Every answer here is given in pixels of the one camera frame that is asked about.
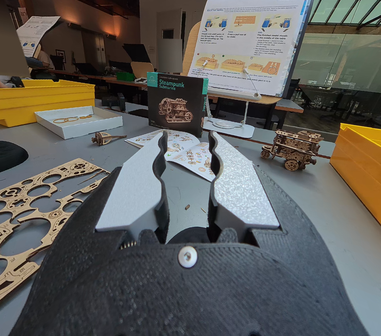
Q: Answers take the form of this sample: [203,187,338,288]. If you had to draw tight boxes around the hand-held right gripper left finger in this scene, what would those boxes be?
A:
[95,131,171,243]

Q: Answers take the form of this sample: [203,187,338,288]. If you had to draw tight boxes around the thin wooden stick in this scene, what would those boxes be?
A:
[78,170,105,185]

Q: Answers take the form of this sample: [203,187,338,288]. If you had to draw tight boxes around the wooden parts sheet round holes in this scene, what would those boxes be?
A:
[0,158,111,302]

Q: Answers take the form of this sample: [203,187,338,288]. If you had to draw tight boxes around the yellow plastic bin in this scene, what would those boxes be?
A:
[0,79,96,128]
[330,123,381,223]

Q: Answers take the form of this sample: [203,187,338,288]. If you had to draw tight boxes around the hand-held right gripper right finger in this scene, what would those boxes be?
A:
[208,131,280,243]

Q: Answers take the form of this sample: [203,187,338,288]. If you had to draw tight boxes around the assembled wooden model vehicle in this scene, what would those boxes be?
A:
[261,129,325,171]

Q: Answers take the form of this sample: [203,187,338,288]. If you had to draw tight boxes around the large printed instruction sheet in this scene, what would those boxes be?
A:
[189,0,313,97]

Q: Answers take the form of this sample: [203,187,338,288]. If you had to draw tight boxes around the black round pad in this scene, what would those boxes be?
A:
[0,141,29,173]

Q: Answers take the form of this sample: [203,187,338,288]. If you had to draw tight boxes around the white cardboard tray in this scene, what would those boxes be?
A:
[34,105,123,140]

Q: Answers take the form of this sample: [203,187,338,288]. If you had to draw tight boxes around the distant printed instruction sheet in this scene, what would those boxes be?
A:
[16,16,61,57]

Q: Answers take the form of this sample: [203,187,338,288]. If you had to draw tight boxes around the open assembly instruction booklet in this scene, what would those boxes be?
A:
[125,129,219,182]

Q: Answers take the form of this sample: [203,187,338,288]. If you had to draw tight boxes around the wooden spindle sub-assembly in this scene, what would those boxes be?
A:
[91,131,127,146]

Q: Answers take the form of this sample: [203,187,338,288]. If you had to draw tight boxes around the dark model kit box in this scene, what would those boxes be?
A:
[147,72,209,138]

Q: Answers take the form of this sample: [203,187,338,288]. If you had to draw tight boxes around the black board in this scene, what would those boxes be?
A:
[123,44,151,63]

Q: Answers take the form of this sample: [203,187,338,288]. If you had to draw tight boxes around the background desk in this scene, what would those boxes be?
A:
[207,95,305,131]

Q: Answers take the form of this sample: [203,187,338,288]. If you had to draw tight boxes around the black electronic device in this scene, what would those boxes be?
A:
[101,93,129,108]

